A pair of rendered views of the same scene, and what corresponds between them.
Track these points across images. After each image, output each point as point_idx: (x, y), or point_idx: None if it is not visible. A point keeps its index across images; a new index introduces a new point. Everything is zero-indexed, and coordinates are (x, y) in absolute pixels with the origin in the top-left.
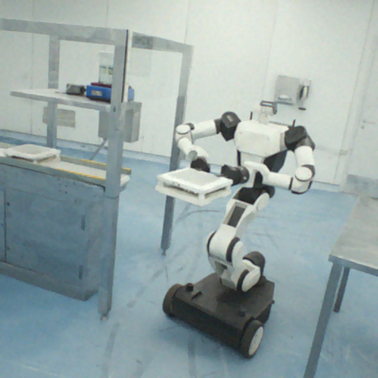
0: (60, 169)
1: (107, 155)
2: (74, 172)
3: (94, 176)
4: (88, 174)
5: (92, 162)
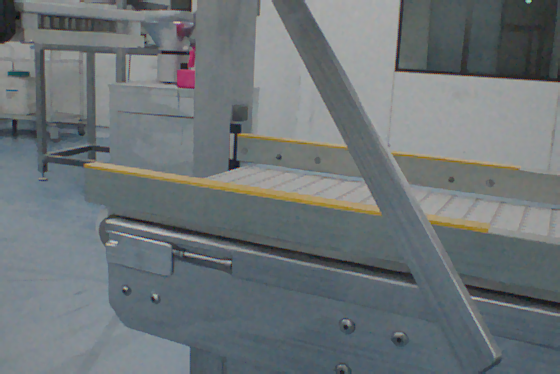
0: (487, 162)
1: (255, 16)
2: (404, 152)
3: (300, 140)
4: (333, 144)
5: (373, 206)
